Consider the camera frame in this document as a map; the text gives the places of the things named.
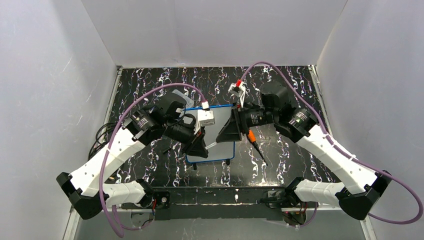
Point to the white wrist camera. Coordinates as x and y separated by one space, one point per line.
239 90
204 118

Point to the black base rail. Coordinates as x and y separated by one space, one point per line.
215 198

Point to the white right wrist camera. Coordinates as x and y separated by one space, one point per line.
239 90

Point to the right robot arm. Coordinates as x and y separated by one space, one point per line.
359 187

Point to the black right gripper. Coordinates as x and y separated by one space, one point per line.
239 121

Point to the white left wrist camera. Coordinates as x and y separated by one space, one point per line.
204 118

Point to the clear plastic screw box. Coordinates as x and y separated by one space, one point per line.
189 103

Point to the white marker pen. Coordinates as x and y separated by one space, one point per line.
211 145

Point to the orange handled screwdriver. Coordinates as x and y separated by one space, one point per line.
252 139

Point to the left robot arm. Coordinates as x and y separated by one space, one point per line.
86 187

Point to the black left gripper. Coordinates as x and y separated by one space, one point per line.
194 139

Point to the blue framed whiteboard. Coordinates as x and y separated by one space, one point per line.
222 151

